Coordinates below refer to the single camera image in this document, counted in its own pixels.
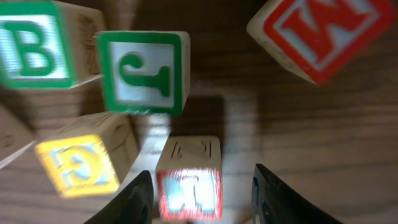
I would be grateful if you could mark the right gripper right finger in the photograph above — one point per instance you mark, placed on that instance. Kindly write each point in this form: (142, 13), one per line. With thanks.
(275, 202)

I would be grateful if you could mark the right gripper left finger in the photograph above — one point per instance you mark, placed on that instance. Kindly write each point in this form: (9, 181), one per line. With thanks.
(133, 205)

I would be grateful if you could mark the red I block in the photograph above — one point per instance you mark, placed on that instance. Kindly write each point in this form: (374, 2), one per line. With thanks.
(189, 179)

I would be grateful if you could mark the yellow block near I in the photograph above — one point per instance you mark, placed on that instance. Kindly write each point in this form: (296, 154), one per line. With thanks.
(90, 156)

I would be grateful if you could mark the green J block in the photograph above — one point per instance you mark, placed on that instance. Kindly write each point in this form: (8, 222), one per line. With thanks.
(145, 71)

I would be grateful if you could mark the green N block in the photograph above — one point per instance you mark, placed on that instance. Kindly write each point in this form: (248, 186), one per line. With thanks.
(16, 137)

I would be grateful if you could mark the red M block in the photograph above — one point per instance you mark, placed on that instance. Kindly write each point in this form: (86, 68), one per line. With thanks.
(314, 38)

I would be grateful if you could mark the green B block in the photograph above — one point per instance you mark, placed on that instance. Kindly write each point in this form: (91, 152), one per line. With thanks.
(48, 44)

